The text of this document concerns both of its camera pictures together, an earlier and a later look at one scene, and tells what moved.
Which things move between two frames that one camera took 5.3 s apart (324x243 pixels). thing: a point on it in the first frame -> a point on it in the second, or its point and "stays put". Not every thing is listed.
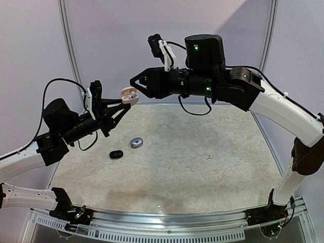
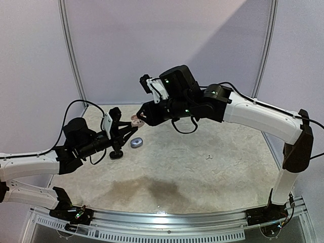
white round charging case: x=129 y=95 -> x=136 y=122
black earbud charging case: x=116 y=154 stays put
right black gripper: x=157 y=82 -> x=157 y=113
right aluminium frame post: x=269 y=39 stays put
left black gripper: x=113 y=121 -> x=117 y=135
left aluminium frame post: x=63 y=10 stays put
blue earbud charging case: x=136 y=142 stays put
